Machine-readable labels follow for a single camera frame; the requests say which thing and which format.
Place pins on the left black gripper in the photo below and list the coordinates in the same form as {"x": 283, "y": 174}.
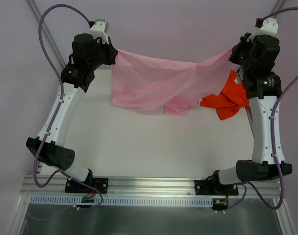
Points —
{"x": 109, "y": 54}

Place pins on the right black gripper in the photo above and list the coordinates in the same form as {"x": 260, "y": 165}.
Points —
{"x": 237, "y": 52}

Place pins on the pink t shirt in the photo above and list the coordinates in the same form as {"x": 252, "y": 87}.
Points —
{"x": 150, "y": 84}

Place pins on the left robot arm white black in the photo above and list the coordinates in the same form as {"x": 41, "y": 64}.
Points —
{"x": 48, "y": 147}

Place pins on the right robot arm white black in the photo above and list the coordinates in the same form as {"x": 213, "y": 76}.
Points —
{"x": 263, "y": 91}

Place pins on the orange t shirt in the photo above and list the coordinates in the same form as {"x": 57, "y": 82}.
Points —
{"x": 231, "y": 99}

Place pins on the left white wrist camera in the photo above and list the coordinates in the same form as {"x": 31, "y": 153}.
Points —
{"x": 98, "y": 29}

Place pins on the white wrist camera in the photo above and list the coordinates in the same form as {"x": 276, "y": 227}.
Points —
{"x": 98, "y": 29}
{"x": 268, "y": 26}

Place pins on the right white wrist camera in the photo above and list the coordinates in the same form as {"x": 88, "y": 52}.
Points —
{"x": 268, "y": 26}

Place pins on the right aluminium frame post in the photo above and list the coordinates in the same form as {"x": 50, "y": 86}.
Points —
{"x": 277, "y": 6}

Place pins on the aluminium frame post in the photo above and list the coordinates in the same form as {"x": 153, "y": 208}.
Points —
{"x": 46, "y": 32}
{"x": 277, "y": 6}

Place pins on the left aluminium frame post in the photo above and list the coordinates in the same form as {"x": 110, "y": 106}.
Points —
{"x": 46, "y": 32}

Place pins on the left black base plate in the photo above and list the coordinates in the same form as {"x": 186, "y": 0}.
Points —
{"x": 101, "y": 184}

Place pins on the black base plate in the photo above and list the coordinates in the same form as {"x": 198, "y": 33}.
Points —
{"x": 101, "y": 184}
{"x": 203, "y": 187}

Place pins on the aluminium mounting rail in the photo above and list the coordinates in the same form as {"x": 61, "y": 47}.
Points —
{"x": 122, "y": 186}

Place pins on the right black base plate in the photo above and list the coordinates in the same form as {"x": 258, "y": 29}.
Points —
{"x": 203, "y": 187}

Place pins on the white slotted cable duct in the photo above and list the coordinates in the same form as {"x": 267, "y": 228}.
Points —
{"x": 123, "y": 201}

